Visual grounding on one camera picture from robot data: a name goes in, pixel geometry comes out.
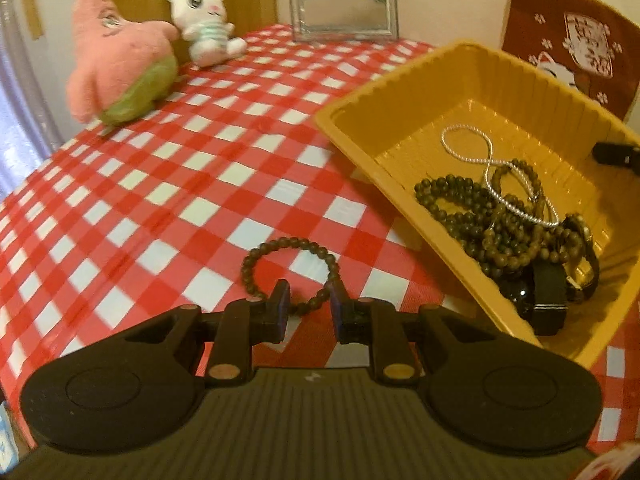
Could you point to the pink starfish plush toy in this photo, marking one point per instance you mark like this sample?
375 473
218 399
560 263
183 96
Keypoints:
120 55

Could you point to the cat print cushion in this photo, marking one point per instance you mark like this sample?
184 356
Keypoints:
540 25

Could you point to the silver picture frame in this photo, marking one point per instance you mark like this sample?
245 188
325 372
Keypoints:
342 2

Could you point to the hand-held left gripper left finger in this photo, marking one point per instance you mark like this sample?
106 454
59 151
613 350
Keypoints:
283 307

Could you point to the tangle of brown bead strands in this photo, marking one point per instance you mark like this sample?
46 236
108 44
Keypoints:
500 250

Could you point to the black band wristwatch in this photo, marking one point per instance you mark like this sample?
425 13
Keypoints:
547 295

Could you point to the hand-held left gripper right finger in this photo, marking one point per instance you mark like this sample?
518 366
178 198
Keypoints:
336 307

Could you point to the sheer white curtain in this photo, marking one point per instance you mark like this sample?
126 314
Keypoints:
20 85

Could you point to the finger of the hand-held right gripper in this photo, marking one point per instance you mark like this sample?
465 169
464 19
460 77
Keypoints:
617 157

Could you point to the blue white patterned cloth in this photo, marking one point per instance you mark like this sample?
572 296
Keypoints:
7 435

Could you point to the white rabbit plush toy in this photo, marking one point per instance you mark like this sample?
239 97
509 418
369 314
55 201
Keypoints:
205 25

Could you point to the yellow plastic tray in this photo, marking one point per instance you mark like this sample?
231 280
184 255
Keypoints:
550 110

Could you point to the wooden wall strip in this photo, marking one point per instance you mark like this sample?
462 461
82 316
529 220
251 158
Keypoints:
31 2

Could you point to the red white checked tablecloth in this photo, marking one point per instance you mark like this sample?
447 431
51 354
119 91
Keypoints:
175 185

